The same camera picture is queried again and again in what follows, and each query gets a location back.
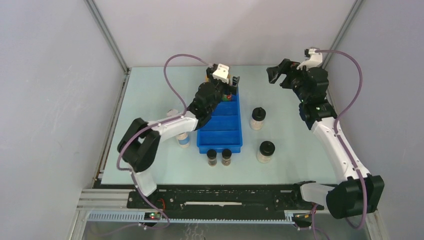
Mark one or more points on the small pepper jar right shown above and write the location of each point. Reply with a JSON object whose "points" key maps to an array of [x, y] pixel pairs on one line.
{"points": [[226, 157]]}

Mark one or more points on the aluminium frame front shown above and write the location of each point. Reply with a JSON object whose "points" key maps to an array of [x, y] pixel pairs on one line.
{"points": [[106, 205]]}

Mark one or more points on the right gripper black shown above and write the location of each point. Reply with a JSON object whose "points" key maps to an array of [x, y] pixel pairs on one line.
{"points": [[273, 72]]}

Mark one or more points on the clear jar silver lid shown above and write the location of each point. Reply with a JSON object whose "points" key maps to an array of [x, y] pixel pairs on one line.
{"points": [[183, 140], [172, 112]]}

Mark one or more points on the small pepper jar left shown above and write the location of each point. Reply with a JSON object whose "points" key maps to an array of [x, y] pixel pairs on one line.
{"points": [[211, 157]]}

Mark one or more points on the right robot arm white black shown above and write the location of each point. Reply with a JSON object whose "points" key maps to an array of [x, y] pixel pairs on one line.
{"points": [[357, 191]]}

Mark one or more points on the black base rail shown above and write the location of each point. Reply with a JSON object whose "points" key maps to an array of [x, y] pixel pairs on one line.
{"points": [[279, 196]]}

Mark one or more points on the white spice jar black lid far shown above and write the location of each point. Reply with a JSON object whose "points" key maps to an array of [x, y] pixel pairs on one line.
{"points": [[257, 119]]}

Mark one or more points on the small pepper jar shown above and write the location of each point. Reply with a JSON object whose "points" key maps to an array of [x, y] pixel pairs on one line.
{"points": [[211, 157], [226, 157]]}

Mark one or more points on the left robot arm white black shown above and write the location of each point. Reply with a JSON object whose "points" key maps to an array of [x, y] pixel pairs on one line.
{"points": [[139, 145]]}

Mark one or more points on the white spice jar black lid near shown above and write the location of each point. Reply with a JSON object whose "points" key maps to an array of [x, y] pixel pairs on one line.
{"points": [[265, 151]]}

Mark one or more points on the white spice jar black lid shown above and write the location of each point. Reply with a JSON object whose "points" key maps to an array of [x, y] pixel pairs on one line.
{"points": [[257, 119], [265, 151]]}

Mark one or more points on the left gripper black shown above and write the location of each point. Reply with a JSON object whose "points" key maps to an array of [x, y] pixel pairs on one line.
{"points": [[230, 90]]}

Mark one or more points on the blue compartment tray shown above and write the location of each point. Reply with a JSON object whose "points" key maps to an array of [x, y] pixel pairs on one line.
{"points": [[223, 130]]}

